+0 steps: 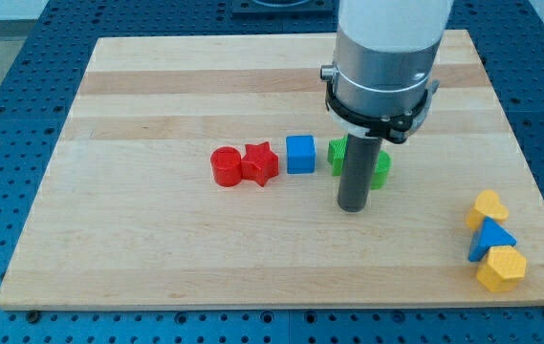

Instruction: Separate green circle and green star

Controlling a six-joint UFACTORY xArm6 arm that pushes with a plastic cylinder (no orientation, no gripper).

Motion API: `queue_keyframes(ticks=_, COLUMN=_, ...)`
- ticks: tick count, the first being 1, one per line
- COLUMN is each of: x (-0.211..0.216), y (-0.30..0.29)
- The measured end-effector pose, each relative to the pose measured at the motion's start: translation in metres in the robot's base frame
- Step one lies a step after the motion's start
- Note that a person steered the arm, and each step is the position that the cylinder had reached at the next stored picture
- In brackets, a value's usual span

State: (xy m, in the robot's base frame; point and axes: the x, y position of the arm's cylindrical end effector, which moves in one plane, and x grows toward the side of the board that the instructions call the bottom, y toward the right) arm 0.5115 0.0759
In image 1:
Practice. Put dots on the light wooden board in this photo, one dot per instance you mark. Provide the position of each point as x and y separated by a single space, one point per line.
128 215

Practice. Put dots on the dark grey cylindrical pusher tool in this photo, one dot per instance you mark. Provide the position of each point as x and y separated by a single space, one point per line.
358 168

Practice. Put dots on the red star block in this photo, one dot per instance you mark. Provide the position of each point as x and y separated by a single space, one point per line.
260 163

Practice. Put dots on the blue triangle block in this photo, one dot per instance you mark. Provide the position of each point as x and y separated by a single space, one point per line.
489 234

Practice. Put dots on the blue cube block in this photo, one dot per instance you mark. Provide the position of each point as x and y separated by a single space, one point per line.
301 154

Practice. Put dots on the green star block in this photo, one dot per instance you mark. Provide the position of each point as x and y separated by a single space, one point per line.
335 154

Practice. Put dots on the red cylinder block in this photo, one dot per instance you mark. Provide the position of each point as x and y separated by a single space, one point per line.
226 166

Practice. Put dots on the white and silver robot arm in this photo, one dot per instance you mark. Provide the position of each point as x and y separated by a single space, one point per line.
379 83

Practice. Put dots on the yellow pentagon block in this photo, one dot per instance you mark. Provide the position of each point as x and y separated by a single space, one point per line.
502 269

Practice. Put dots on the green cylinder block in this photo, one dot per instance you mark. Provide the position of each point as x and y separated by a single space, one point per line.
382 169

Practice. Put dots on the yellow heart block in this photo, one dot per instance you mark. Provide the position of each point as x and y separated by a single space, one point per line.
486 204

